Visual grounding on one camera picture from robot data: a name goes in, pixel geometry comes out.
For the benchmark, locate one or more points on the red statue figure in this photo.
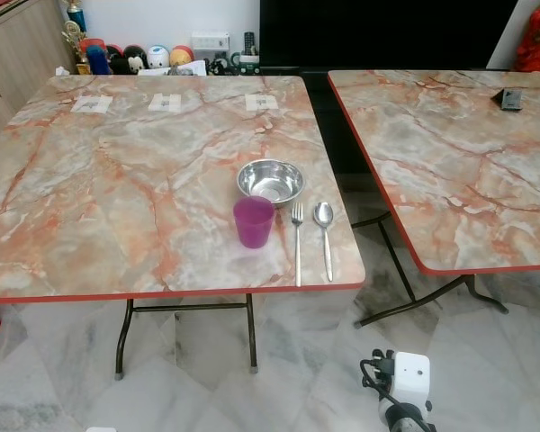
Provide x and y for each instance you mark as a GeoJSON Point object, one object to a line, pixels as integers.
{"type": "Point", "coordinates": [538, 43]}

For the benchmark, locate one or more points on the white wall socket box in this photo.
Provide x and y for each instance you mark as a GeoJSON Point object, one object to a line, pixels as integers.
{"type": "Point", "coordinates": [210, 41]}

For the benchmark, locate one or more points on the marble pattern folding table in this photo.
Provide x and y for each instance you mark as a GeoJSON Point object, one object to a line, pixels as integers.
{"type": "Point", "coordinates": [126, 198]}
{"type": "Point", "coordinates": [459, 171]}

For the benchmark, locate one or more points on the small black box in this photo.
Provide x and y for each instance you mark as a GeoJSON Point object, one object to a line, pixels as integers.
{"type": "Point", "coordinates": [510, 100]}

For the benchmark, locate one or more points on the red and blue figurine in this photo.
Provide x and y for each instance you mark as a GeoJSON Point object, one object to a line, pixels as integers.
{"type": "Point", "coordinates": [96, 57]}

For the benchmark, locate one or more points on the white round figurine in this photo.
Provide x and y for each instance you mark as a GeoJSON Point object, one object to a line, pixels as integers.
{"type": "Point", "coordinates": [157, 56]}

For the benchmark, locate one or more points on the silver metal spoon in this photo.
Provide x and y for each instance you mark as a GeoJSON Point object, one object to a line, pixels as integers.
{"type": "Point", "coordinates": [323, 215]}

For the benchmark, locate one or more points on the silver metal fork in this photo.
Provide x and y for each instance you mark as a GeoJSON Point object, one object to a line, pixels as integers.
{"type": "Point", "coordinates": [297, 247]}

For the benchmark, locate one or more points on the orange round figurine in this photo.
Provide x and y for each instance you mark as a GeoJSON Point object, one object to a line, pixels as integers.
{"type": "Point", "coordinates": [181, 56]}

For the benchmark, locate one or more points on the gold trophy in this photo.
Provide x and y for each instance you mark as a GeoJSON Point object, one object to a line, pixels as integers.
{"type": "Point", "coordinates": [75, 45]}

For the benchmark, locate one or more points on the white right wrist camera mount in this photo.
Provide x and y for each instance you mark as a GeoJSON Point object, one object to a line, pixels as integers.
{"type": "Point", "coordinates": [412, 373]}

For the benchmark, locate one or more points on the blue trophy cup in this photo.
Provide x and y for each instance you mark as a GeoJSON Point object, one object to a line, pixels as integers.
{"type": "Point", "coordinates": [75, 13]}

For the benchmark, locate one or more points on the white paper sheet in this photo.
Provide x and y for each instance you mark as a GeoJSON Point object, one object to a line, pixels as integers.
{"type": "Point", "coordinates": [175, 68]}

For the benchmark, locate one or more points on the purple plastic cup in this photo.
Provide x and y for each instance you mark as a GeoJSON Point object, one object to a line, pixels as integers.
{"type": "Point", "coordinates": [254, 223]}

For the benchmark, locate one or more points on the green and white mug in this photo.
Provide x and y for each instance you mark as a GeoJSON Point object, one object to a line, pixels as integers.
{"type": "Point", "coordinates": [246, 63]}

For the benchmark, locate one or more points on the black round figurine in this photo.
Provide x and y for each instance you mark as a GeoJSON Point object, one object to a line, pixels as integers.
{"type": "Point", "coordinates": [132, 59]}

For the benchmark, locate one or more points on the light wooden cabinet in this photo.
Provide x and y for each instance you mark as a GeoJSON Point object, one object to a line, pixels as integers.
{"type": "Point", "coordinates": [22, 63]}

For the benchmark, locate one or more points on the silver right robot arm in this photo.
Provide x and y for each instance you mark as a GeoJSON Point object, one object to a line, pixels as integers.
{"type": "Point", "coordinates": [403, 419]}

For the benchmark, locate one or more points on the white paper label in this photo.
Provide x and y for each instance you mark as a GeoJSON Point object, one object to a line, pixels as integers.
{"type": "Point", "coordinates": [92, 104]}
{"type": "Point", "coordinates": [165, 103]}
{"type": "Point", "coordinates": [261, 102]}

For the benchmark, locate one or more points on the black remote control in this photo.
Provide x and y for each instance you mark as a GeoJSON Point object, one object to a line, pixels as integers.
{"type": "Point", "coordinates": [248, 42]}

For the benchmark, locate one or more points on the stainless steel bowl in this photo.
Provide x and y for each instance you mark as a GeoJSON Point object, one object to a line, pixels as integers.
{"type": "Point", "coordinates": [270, 181]}

